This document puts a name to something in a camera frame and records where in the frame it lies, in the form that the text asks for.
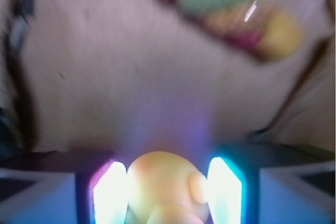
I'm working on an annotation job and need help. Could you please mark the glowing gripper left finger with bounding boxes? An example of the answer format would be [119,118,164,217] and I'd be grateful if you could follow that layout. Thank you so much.
[76,155,129,224]

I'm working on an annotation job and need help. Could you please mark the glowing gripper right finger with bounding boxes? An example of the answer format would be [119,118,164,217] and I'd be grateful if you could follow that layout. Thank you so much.
[207,145,259,224]

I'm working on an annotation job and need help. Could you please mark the yellow rubber duck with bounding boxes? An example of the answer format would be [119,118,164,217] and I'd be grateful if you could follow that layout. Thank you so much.
[126,151,210,223]

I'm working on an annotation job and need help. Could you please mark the brown paper bag bin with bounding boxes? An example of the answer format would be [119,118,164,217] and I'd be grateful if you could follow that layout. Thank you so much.
[1,0,335,155]

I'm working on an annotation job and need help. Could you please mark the multicolour twisted rope toy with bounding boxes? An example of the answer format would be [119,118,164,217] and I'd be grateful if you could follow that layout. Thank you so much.
[163,0,302,61]

